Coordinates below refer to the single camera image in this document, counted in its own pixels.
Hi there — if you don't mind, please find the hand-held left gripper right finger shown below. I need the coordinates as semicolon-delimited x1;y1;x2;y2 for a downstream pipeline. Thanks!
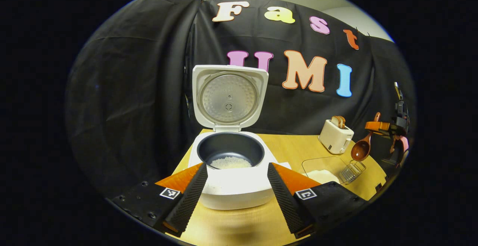
267;163;368;239

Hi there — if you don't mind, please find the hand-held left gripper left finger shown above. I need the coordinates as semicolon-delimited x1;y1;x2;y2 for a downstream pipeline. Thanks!
109;163;208;238

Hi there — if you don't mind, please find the brown wooden spoon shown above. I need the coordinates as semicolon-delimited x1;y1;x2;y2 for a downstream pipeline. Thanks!
351;112;381;162

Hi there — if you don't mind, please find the white rice cooker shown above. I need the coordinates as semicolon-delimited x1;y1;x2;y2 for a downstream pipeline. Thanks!
188;65;292;211

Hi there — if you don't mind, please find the white rice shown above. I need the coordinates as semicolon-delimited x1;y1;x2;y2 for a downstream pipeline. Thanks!
306;169;340;185
210;156;252;169

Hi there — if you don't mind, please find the metal wire chopstick holder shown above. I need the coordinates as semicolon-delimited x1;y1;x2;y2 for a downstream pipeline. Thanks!
340;160;367;185

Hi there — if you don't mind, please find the white toaster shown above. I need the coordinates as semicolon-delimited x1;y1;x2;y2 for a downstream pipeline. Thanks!
318;119;354;155

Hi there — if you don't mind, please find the clear plastic container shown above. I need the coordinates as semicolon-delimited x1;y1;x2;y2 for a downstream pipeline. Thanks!
302;156;353;185

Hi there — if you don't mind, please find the black backdrop cloth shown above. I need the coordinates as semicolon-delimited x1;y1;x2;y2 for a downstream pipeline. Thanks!
64;0;416;202

